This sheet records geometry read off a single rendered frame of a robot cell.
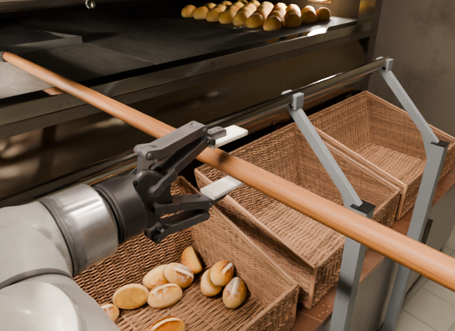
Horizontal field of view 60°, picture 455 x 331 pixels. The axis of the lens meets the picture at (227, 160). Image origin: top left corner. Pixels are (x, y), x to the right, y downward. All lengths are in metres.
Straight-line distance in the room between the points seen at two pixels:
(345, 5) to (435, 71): 1.41
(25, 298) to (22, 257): 0.10
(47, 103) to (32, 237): 0.62
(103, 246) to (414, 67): 3.17
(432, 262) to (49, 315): 0.34
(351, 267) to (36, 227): 0.79
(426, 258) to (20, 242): 0.38
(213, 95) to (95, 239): 0.94
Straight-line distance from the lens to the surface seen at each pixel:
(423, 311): 2.16
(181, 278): 1.19
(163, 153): 0.48
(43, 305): 0.30
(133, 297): 1.18
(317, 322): 1.19
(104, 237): 0.44
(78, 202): 0.44
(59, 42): 1.51
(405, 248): 0.46
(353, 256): 1.03
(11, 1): 0.79
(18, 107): 0.98
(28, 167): 1.03
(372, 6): 2.08
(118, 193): 0.46
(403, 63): 3.48
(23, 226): 0.42
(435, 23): 3.36
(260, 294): 1.19
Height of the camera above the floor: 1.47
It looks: 28 degrees down
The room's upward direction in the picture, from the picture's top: straight up
